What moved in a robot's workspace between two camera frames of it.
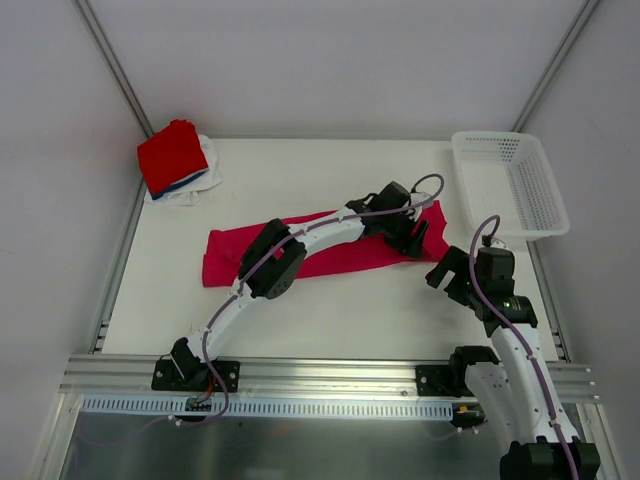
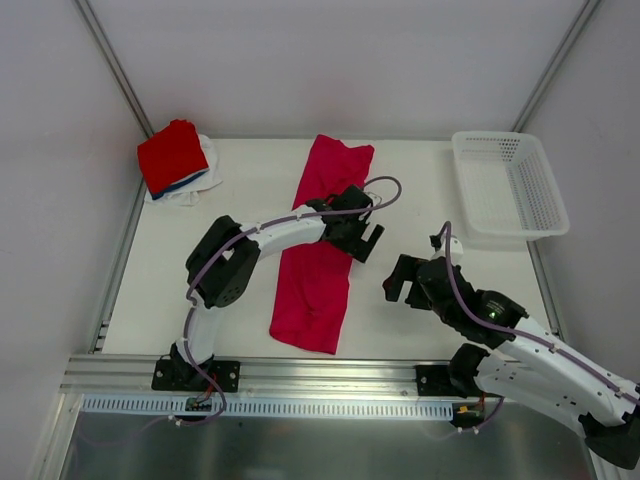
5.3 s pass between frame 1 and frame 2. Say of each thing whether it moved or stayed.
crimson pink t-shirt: moved
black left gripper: moved
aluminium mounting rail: stayed
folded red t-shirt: stayed
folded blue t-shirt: stayed
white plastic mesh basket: stayed
